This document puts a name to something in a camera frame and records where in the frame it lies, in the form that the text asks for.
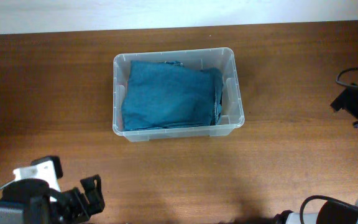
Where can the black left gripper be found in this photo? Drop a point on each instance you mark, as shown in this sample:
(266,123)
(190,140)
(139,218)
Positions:
(81,202)

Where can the dark blue jeans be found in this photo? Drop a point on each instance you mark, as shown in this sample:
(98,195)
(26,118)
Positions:
(166,96)

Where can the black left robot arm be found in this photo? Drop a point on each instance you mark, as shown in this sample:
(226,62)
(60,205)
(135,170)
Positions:
(31,201)

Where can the clear plastic storage bin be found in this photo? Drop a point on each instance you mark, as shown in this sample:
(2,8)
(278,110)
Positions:
(232,115)

